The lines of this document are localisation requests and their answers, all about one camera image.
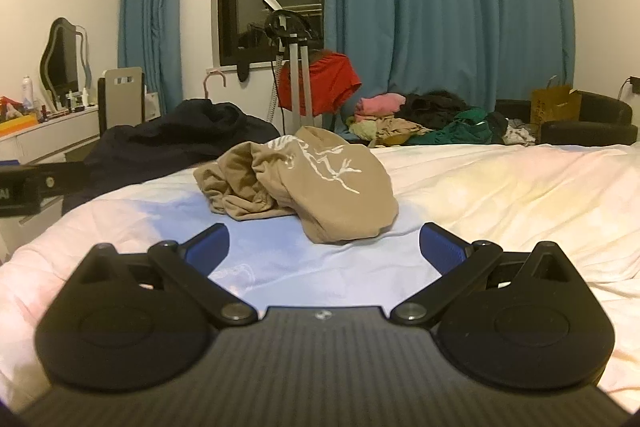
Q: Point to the white spray bottle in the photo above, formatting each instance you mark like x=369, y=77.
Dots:
x=26, y=94

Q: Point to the black clothes pile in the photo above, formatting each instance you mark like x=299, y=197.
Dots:
x=430, y=107

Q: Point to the black armchair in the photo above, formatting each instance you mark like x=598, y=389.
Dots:
x=600, y=122

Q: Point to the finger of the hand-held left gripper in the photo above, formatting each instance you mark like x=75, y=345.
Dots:
x=60, y=179

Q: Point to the narrow blue curtain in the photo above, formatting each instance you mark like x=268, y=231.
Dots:
x=147, y=7

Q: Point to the pink folded cloth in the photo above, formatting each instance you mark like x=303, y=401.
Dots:
x=380, y=104

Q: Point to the brown paper bag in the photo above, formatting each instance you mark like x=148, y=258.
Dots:
x=555, y=107

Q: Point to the garment steamer stand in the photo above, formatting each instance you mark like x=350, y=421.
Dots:
x=300, y=72

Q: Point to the red shirt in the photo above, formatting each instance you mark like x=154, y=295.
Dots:
x=330, y=77

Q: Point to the small white bottle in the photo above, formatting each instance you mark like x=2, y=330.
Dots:
x=85, y=97

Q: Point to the dark navy garment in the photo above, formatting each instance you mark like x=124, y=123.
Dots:
x=165, y=142

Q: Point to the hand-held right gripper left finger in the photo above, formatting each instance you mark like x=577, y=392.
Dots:
x=212, y=244

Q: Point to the tan hoodie with white print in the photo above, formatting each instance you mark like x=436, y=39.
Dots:
x=330, y=187

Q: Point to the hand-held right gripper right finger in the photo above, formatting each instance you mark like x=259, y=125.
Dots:
x=440, y=247

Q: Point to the wavy framed mirror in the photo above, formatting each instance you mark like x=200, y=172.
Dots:
x=62, y=62

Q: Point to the pastel duvet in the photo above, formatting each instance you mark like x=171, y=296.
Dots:
x=500, y=197

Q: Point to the black wall socket with plug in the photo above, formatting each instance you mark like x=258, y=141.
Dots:
x=634, y=84

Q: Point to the wide blue curtain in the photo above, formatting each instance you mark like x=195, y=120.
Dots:
x=450, y=7

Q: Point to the white patterned cloth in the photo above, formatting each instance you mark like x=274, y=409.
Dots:
x=517, y=134

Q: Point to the green garment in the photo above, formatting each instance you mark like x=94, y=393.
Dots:
x=465, y=127

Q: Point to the beige crumpled clothing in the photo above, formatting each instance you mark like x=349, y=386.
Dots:
x=395, y=129

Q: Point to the grey chair back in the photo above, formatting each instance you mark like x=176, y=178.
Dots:
x=122, y=102

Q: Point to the orange box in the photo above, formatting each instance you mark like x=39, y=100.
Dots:
x=17, y=126

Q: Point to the white dresser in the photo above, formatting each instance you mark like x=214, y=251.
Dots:
x=50, y=127

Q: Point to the pink hanger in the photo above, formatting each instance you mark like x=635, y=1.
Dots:
x=207, y=79

